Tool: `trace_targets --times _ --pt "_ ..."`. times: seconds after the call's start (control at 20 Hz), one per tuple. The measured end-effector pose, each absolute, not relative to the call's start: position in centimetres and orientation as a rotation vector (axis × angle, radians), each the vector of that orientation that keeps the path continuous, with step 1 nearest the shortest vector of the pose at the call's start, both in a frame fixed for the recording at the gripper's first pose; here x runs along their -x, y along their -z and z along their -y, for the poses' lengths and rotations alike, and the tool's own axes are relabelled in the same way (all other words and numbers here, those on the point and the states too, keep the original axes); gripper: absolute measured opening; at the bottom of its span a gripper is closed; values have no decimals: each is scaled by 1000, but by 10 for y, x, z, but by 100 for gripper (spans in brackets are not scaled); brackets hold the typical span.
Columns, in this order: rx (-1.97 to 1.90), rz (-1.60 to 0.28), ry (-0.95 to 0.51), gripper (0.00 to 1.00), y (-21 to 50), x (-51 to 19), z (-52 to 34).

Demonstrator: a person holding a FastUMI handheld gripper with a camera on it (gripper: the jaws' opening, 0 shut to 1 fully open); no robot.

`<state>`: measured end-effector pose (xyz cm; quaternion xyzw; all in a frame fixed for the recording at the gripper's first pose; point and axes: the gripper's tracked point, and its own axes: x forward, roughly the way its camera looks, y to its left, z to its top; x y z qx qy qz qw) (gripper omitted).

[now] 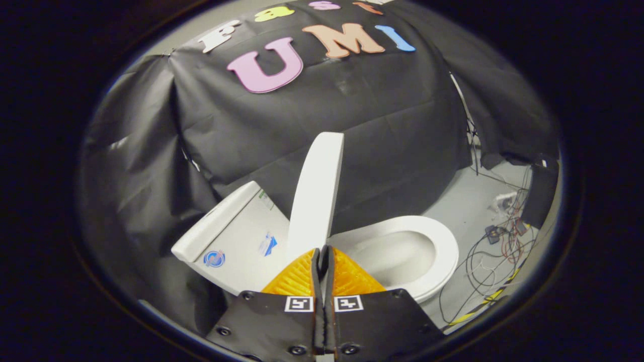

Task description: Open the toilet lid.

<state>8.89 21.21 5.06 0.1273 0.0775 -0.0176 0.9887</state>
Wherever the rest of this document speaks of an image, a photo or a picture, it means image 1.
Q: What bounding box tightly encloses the black backdrop cloth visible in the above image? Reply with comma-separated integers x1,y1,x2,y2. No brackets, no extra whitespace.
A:
80,0,559,322

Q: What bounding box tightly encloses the tangle of floor cables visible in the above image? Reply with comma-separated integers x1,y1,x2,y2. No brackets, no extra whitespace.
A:
440,166,539,327

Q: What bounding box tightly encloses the black box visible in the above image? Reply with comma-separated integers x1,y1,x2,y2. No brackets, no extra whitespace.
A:
523,156,560,229

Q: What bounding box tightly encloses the white toilet seat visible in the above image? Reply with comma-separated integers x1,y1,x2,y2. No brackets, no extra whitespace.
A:
327,215,459,297

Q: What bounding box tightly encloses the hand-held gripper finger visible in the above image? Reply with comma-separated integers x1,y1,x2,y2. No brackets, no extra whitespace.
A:
206,247,323,362
320,245,446,362

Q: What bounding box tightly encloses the yellow black floor tape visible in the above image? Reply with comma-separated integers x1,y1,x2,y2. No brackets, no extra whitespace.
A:
443,269,521,327

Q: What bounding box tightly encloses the white toilet lid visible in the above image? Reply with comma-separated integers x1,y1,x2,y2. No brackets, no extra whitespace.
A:
286,132,345,264

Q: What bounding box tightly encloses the white ceramic toilet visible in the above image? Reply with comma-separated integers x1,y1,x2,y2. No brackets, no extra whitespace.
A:
171,181,459,305

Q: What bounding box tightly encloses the thin metal stand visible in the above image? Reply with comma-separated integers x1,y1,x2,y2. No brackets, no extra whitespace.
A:
449,73,484,176

